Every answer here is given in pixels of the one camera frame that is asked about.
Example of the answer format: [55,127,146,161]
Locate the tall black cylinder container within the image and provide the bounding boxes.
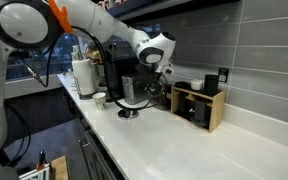
[203,74,220,98]

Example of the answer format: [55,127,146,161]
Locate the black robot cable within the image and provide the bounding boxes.
[23,25,168,112]

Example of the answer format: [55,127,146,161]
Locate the dark wall shelf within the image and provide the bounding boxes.
[107,0,242,22]

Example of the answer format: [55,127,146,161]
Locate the black red handled tool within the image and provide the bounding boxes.
[38,149,47,170]

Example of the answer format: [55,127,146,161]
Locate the wooden block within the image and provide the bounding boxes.
[50,155,69,180]

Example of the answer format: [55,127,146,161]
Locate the black coffee press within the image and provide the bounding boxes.
[189,99,210,128]

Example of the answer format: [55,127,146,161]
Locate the dark cabinet drawers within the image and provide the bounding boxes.
[78,123,125,180]

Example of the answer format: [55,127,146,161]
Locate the small white cup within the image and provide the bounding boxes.
[190,79,204,92]

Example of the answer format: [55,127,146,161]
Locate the black QR code sign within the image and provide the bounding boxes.
[218,67,230,84]

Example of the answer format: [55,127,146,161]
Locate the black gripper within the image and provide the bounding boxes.
[135,63,166,89]

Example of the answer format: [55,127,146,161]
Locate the orange arm cable clip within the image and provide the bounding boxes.
[47,0,74,34]

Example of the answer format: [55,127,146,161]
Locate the stainless steel canister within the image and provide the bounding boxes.
[121,72,152,105]

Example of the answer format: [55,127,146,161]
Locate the black base cable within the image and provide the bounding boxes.
[0,103,33,168]

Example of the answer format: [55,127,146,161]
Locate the wooden organizer stand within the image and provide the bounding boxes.
[170,83,226,134]

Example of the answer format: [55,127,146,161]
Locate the white wire rack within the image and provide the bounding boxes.
[18,163,51,180]

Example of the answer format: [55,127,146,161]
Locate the white wrist camera unit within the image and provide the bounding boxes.
[162,63,176,75]

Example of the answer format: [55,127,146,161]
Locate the black coffee machine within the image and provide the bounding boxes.
[98,56,142,103]

